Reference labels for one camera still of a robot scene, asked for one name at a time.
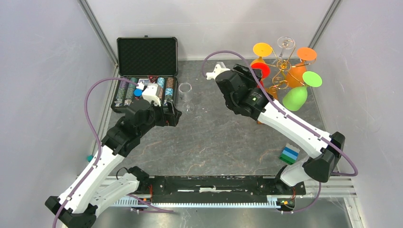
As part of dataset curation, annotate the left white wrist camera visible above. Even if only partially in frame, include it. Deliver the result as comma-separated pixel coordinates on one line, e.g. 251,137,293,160
136,83,163,106

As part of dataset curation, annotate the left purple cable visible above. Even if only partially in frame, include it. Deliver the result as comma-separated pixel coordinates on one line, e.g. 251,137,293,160
52,77,141,228

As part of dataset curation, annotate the yellow wine glass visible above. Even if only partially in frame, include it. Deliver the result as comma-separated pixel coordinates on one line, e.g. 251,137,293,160
250,42,273,65

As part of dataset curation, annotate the purple cable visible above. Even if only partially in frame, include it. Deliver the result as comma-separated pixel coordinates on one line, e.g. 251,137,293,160
52,77,141,228
201,50,359,177

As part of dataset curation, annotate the red wine glass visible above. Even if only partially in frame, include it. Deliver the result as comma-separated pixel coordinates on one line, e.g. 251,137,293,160
251,62,270,86

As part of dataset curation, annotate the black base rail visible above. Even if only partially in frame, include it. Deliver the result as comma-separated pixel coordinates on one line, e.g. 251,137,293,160
113,175,317,209

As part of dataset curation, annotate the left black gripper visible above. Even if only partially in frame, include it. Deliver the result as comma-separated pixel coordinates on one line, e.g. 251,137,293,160
138,99,182,137

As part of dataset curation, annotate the clear glass on rack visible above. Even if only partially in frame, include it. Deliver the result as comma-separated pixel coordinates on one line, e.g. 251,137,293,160
277,36,296,60

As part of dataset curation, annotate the green wine glass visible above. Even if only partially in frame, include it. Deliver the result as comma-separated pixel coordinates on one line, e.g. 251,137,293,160
282,71,323,111

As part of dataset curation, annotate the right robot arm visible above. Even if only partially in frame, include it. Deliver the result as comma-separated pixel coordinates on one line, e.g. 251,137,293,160
206,62,345,194

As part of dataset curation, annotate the blue poker chip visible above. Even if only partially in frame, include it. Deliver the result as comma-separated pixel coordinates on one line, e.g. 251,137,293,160
133,89,143,97

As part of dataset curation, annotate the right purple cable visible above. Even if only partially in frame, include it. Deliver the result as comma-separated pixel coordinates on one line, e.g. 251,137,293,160
201,50,359,177

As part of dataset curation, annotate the gold wire glass rack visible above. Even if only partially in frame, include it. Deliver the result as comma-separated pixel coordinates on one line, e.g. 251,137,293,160
255,47,316,125

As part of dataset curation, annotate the clear wine glass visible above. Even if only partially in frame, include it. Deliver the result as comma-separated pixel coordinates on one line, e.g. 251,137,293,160
178,83,195,113

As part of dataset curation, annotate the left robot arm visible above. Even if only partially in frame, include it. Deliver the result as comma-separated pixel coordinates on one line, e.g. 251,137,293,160
45,99,182,228

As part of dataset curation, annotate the orange wine glass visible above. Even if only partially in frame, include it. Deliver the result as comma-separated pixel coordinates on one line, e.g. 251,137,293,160
285,47,317,88

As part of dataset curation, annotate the blue green brick stack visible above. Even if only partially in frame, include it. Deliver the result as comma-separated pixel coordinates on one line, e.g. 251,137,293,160
279,143,300,165

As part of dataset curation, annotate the black poker chip case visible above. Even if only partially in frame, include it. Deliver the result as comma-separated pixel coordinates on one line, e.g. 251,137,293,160
111,36,179,113

